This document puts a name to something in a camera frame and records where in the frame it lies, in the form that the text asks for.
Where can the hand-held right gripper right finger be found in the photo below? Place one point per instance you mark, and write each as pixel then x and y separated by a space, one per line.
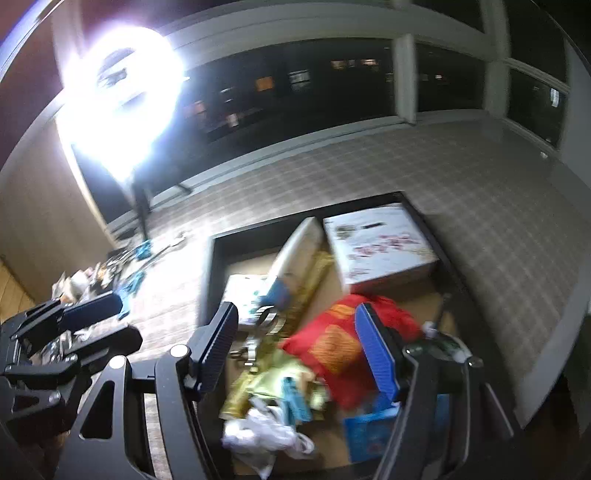
pixel 378 355

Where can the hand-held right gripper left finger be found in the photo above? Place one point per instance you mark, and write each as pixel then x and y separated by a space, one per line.
pixel 217 350

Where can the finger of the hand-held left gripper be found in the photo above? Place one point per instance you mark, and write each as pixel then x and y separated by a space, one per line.
pixel 108 342
pixel 92 308

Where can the red packet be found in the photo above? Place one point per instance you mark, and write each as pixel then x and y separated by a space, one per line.
pixel 332 346

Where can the silver metal clip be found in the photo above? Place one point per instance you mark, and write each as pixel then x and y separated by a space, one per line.
pixel 267 319

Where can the patterned tissue pack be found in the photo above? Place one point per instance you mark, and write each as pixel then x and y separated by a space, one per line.
pixel 244 293

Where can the dark bottle white cap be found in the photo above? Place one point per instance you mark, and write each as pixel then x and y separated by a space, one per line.
pixel 443 345

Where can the light green cloth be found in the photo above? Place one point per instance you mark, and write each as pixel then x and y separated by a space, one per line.
pixel 277 381

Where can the blue packet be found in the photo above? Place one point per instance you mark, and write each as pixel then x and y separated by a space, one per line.
pixel 369 431

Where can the white plastic bag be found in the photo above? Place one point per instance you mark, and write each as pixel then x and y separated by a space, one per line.
pixel 263 431

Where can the blue clothes peg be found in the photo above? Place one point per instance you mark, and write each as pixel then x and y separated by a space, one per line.
pixel 295 401

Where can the black storage container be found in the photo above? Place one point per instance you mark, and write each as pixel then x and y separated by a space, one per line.
pixel 249 258

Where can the long yellow packet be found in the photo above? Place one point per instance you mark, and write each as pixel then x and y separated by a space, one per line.
pixel 309 286

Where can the white box with red print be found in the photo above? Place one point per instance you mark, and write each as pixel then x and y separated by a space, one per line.
pixel 383 249

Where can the white roll with blue cap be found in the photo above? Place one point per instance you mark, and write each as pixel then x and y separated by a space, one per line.
pixel 295 258

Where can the blue flat card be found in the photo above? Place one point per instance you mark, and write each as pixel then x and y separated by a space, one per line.
pixel 130 290

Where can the teal clip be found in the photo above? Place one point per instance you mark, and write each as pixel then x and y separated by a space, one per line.
pixel 144 251

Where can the metal rod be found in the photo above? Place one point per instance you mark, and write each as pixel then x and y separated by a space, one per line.
pixel 168 247

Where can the black light stand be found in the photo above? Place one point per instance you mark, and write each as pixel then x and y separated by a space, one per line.
pixel 141 207

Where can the dark window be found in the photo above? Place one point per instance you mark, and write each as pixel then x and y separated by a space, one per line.
pixel 323 87

